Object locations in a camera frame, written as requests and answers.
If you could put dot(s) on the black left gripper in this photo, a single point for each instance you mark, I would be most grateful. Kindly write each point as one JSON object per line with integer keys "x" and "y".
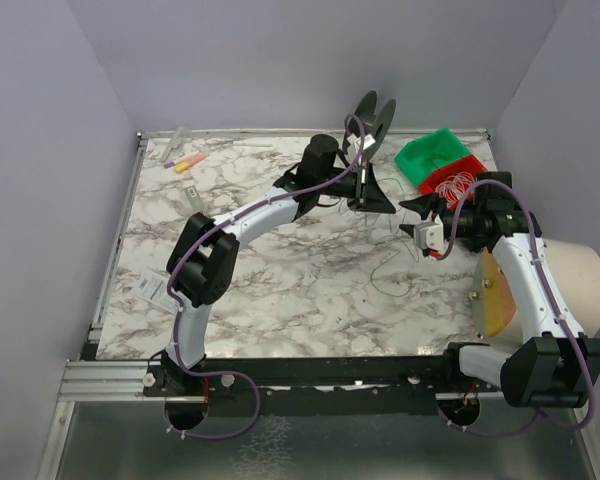
{"x": 361, "y": 186}

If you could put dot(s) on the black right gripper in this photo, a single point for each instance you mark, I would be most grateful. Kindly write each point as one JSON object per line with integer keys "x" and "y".
{"x": 441, "y": 218}

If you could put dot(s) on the black cable spool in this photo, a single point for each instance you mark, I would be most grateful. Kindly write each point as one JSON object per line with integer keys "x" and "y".
{"x": 376, "y": 120}

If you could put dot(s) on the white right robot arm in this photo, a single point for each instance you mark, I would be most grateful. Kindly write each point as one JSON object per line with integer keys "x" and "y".
{"x": 557, "y": 362}

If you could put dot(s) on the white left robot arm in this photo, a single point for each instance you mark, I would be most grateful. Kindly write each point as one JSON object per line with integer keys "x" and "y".
{"x": 202, "y": 263}

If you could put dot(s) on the red plastic bin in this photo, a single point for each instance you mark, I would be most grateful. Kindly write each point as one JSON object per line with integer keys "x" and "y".
{"x": 453, "y": 179}

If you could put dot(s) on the green plastic bin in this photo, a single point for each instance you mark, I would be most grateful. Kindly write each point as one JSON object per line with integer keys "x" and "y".
{"x": 421, "y": 157}

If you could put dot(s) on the large white cylinder bucket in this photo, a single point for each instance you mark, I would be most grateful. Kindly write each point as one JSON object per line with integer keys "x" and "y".
{"x": 575, "y": 268}

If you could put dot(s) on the purple yellow pink markers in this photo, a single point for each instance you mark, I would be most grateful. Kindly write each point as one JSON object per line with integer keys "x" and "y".
{"x": 185, "y": 164}

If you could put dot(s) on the clear plastic tube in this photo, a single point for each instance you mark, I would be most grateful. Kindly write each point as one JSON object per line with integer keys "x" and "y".
{"x": 173, "y": 143}

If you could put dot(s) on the white paper label packet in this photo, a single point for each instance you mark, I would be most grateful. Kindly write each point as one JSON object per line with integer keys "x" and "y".
{"x": 151, "y": 287}

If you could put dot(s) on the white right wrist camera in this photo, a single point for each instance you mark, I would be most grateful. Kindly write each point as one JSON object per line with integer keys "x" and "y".
{"x": 429, "y": 238}

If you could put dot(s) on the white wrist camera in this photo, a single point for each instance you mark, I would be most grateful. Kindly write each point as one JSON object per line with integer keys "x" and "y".
{"x": 429, "y": 238}
{"x": 351, "y": 146}

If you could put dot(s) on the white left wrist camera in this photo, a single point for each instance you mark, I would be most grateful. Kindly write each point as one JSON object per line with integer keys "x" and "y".
{"x": 351, "y": 146}

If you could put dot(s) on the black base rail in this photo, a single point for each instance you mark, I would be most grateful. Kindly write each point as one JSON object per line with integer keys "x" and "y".
{"x": 238, "y": 387}

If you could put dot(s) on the aluminium frame rail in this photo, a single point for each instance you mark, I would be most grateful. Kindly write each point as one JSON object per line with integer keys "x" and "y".
{"x": 64, "y": 409}

